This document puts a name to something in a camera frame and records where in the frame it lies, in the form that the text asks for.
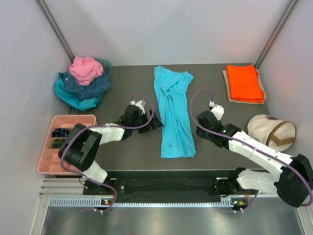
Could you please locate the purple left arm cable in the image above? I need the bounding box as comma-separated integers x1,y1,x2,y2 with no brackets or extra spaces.
60,94,155,213

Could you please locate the grey slotted cable duct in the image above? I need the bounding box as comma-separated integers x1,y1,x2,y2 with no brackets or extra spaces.
49,197,246,208

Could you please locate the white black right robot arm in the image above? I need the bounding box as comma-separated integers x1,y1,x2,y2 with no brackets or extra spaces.
192,110,313,208

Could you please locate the dark hair tie green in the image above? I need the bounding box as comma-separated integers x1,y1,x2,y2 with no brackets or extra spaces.
51,139,65,149

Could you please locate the cream canvas drawstring bag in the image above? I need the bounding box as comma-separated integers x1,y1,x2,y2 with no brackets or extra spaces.
247,115,296,152

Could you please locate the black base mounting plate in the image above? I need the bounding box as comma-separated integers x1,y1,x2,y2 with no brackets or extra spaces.
83,170,247,203

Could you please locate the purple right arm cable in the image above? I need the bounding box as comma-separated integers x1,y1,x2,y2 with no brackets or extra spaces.
190,88,313,212

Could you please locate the dark hair tie blue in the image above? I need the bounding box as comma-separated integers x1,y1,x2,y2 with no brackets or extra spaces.
51,128,70,138

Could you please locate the pink t shirt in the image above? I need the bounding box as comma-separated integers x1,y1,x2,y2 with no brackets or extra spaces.
69,56,104,86

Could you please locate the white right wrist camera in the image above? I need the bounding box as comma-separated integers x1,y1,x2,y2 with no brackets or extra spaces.
209,100,224,121

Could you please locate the dark blue t shirt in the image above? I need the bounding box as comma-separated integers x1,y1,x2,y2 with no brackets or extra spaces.
60,72,111,100

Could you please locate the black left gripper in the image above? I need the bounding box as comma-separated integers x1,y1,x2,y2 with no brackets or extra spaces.
131,109,163,134

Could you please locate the teal plastic laundry bin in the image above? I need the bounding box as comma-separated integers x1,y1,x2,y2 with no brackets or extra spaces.
95,58,112,76

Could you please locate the light blue t shirt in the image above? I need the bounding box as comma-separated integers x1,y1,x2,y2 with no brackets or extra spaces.
154,66,196,159

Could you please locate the folded orange t shirt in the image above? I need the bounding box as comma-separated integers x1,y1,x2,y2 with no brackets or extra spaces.
226,65,264,103

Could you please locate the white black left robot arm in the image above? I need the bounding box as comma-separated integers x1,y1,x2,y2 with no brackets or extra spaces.
58,104,164,195

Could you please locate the pink compartment tray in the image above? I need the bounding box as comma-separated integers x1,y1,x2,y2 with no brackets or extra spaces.
37,115,97,176

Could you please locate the teal t shirt in bin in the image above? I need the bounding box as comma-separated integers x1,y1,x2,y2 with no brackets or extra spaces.
54,72,103,111

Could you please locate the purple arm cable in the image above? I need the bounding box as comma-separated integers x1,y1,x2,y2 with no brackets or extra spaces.
60,94,155,213
190,88,313,212

